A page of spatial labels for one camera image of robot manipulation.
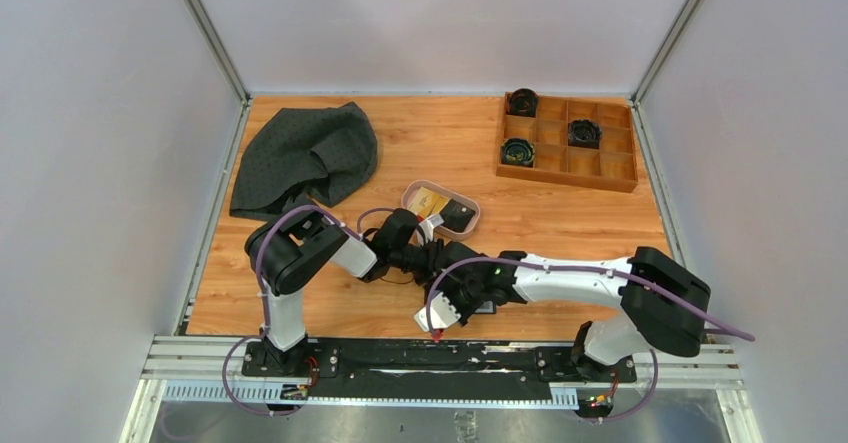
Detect black leather card holder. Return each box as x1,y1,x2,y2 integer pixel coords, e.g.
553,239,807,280
474,301,497,315

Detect pink oval plastic tray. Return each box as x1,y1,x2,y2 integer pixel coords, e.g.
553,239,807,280
401,180,481,240

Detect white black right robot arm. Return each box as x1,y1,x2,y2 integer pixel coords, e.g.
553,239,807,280
415,246,711,381

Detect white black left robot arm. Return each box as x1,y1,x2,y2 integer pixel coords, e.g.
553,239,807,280
245,204,445,376

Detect gold credit card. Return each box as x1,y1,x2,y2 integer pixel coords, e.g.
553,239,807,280
407,187,440,219
427,195,451,217

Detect black VIP credit card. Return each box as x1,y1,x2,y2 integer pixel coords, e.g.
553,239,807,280
440,199,476,233

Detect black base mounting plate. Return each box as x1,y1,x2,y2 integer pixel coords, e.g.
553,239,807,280
240,338,636,402

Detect dark green dotted cloth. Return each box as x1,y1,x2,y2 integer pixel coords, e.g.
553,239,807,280
229,102,378,221

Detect wooden compartment organizer box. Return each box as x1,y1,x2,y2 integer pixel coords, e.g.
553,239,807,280
495,88,639,193

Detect rolled dark belt top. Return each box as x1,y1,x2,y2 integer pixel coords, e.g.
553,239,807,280
506,88,540,118

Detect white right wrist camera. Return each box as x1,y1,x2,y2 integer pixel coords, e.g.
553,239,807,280
413,292,461,332

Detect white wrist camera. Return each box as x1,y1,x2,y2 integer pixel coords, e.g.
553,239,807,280
413,292,461,332
420,213,444,241

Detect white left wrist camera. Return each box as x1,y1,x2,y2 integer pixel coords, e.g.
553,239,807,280
420,213,444,241

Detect aluminium frame rail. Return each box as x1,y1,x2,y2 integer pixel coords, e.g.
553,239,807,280
121,336,762,442

